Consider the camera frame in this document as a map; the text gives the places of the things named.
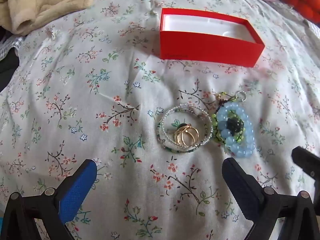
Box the dark cloth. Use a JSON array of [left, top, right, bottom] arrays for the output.
[[0, 50, 22, 92]]

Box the dark bead bracelet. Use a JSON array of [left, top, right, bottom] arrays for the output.
[[224, 119, 244, 135]]

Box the grey checkered sheet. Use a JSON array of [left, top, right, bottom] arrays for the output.
[[0, 35, 25, 62]]

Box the red cardboard box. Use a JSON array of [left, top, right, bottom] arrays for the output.
[[159, 8, 265, 68]]

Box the green beaded pendant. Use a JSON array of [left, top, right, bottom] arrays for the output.
[[211, 92, 247, 154]]

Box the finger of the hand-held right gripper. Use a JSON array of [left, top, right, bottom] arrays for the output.
[[292, 146, 320, 188]]

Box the gold ring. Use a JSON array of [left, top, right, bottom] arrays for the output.
[[181, 127, 200, 147], [175, 124, 194, 142]]

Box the floral bed sheet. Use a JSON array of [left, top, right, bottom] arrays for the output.
[[0, 0, 320, 240]]

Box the clear beaded coil bracelet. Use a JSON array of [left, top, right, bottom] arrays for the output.
[[157, 103, 212, 153]]

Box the blue bead bracelet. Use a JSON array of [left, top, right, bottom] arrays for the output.
[[215, 102, 256, 155]]

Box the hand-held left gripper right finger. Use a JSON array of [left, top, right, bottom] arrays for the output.
[[222, 157, 320, 240]]

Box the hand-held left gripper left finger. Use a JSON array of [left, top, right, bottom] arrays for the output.
[[0, 159, 98, 240]]

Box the beige quilted blanket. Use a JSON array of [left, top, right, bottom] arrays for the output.
[[0, 0, 114, 36]]

